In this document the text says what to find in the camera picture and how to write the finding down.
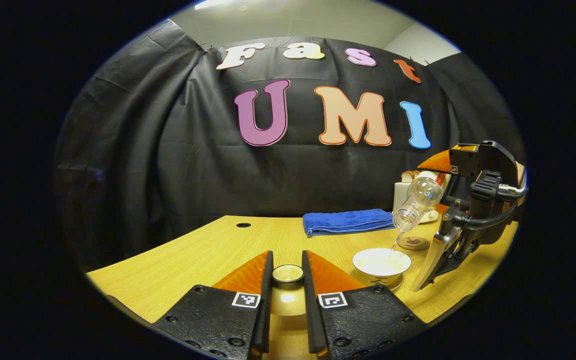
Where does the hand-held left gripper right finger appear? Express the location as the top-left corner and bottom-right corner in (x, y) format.
(301, 250), (426, 360)

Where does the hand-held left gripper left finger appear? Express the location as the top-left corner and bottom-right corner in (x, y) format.
(153, 250), (274, 360)

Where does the white teacup lid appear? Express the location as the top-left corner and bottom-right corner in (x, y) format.
(269, 264), (308, 317)

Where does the clear plastic water bottle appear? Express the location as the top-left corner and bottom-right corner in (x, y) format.
(392, 177), (443, 234)

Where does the round brown coaster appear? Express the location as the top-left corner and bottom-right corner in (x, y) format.
(397, 235), (431, 251)

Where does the white teacup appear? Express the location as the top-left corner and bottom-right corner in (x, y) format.
(352, 248), (412, 289)

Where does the white toaster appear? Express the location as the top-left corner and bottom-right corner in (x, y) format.
(393, 171), (451, 224)

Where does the white saucer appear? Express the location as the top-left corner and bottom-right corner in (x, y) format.
(349, 270), (405, 292)

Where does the folded blue towel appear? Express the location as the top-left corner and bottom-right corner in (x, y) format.
(302, 208), (395, 238)

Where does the black backdrop cloth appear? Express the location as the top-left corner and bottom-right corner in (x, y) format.
(54, 20), (526, 271)

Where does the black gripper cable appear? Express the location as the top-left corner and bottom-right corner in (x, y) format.
(448, 185), (527, 228)

